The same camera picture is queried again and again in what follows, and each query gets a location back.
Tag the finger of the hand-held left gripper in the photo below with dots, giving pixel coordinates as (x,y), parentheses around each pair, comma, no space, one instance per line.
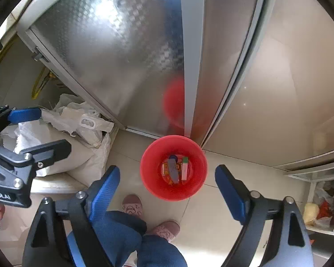
(25,115)
(50,150)

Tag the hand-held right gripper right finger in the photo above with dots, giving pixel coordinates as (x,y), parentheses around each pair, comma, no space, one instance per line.
(231,196)

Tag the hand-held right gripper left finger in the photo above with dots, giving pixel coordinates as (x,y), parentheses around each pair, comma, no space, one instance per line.
(104,193)

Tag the red plastic bucket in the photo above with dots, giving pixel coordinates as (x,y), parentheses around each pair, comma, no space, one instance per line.
(153,183)

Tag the green and white medicine box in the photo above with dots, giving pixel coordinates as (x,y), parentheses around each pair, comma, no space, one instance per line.
(185,169)

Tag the light blue plastic case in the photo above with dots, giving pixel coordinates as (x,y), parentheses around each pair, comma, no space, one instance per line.
(172,171)

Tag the pink slipper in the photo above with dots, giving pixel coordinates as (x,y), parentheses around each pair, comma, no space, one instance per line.
(132,204)
(165,229)

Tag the white woven sack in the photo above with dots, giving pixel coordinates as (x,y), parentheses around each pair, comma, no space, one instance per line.
(80,158)

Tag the person's blue trouser legs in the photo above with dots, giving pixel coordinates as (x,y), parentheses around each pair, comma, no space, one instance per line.
(144,247)

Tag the white storage rack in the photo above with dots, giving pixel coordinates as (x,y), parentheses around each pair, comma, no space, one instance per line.
(309,176)

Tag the yellow plastic bag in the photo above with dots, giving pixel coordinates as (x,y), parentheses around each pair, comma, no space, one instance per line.
(310,212)

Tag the orange plastic bag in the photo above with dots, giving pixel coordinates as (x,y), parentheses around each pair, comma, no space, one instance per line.
(325,211)

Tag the frosted glass sliding door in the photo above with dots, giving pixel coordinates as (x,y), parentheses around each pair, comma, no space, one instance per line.
(114,47)

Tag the smooth metal cabinet door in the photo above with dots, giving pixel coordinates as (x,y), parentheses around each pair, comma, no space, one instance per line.
(281,89)

